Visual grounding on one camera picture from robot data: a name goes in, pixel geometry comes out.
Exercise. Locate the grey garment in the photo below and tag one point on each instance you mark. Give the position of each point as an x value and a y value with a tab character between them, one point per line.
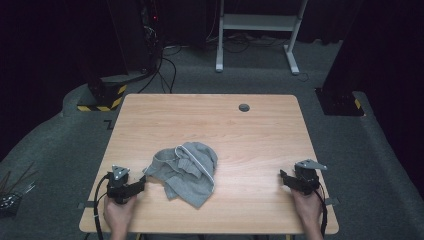
186	173

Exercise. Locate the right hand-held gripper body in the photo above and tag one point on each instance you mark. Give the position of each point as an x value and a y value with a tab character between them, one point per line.
306	178

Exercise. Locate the black equipment column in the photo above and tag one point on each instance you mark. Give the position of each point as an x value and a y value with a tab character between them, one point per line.
133	36

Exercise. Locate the grey round table grommet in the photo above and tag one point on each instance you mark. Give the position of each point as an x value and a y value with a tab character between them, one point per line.
244	107

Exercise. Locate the white metal stand frame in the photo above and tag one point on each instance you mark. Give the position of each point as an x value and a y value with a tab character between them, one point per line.
256	22

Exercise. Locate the grey tape strip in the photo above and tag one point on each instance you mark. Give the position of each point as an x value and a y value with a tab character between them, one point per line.
88	204
333	201

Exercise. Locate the person's right hand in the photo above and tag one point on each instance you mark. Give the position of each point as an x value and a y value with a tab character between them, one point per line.
308	208

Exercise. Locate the person's left hand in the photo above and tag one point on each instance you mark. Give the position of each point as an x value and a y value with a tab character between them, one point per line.
118	213

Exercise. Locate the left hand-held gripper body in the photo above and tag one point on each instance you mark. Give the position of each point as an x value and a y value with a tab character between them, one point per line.
117	186

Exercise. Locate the black yellow striped stand base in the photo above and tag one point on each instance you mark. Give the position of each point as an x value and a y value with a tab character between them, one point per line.
106	96

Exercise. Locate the metal tripod stand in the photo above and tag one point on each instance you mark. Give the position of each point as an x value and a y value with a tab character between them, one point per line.
13	196

